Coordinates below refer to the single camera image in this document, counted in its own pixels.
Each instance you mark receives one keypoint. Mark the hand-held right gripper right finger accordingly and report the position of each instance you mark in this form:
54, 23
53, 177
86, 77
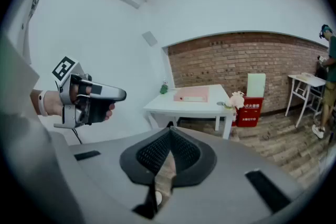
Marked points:
223, 178

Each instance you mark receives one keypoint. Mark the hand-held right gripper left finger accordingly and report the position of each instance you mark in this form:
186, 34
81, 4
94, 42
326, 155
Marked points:
105, 178

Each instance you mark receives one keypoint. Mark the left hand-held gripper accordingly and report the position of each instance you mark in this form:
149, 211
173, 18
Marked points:
68, 112

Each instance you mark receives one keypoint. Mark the pink rectangular mat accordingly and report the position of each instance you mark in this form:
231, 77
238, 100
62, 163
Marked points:
191, 93

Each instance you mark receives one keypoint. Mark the person's left forearm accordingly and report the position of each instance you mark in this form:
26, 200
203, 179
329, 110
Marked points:
34, 101

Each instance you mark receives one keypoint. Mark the person's left hand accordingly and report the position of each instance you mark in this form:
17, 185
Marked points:
54, 103

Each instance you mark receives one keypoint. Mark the green artificial leaf stem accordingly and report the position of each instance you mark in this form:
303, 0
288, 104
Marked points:
163, 89

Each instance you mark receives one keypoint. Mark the person's white shoe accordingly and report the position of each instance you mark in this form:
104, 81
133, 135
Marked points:
158, 197

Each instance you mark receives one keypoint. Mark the white wristwatch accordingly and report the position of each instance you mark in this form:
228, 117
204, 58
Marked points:
43, 102

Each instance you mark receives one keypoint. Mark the red fire equipment box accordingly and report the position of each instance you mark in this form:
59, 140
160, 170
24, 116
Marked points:
249, 112

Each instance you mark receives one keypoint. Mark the white artificial flower bunch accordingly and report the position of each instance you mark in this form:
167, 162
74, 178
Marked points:
236, 99

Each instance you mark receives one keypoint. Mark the person's white shirt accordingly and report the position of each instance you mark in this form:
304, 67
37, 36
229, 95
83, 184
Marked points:
15, 81

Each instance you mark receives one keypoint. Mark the pale green board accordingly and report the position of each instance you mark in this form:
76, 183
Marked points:
256, 85

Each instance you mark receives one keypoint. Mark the white side table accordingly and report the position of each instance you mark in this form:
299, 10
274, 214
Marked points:
309, 80

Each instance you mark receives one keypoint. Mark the grey wall panel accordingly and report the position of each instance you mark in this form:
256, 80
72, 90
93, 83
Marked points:
149, 38

